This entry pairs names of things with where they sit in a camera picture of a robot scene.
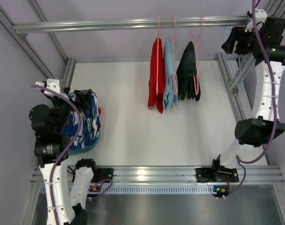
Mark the right aluminium frame strut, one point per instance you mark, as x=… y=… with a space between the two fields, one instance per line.
x=236 y=100

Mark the empty blue hanger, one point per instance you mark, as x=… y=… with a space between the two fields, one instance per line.
x=245 y=65

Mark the light blue trousers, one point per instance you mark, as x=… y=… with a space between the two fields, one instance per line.
x=170 y=96

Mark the red trousers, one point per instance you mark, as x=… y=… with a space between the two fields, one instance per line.
x=153 y=99

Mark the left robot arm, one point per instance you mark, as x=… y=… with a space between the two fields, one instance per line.
x=70 y=127

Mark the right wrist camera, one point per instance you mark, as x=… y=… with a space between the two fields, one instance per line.
x=260 y=18

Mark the teal plastic basket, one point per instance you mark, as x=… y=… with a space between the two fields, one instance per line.
x=95 y=145

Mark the black trousers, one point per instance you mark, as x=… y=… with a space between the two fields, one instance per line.
x=188 y=86

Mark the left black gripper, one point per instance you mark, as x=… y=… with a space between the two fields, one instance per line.
x=71 y=101

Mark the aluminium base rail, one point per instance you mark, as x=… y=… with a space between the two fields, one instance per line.
x=180 y=175

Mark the red white garment in basket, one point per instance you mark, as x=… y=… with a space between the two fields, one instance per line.
x=99 y=110

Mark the aluminium frame strut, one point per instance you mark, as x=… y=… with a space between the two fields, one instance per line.
x=236 y=100
x=8 y=23

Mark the aluminium hanging rail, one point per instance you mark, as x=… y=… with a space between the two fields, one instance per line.
x=128 y=24

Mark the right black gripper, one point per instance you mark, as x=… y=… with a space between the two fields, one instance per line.
x=236 y=40

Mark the blue patterned trousers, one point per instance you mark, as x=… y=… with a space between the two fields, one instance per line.
x=86 y=124

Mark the slotted cable duct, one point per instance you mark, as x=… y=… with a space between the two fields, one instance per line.
x=156 y=189

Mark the left aluminium frame strut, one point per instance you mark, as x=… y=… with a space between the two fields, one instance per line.
x=8 y=23

